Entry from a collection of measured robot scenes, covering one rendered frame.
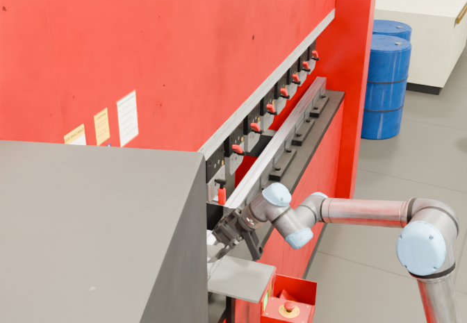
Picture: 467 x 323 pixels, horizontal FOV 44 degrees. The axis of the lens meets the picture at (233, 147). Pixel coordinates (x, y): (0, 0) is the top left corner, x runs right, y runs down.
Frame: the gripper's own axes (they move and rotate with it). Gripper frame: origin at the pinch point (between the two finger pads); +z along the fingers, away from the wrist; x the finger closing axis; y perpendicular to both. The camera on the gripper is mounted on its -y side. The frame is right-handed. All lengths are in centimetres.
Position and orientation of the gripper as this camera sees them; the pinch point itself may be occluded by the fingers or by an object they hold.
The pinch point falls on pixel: (215, 256)
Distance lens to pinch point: 189.2
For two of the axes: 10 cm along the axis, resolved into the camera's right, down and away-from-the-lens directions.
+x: -3.4, 4.1, -8.5
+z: -6.1, 5.9, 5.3
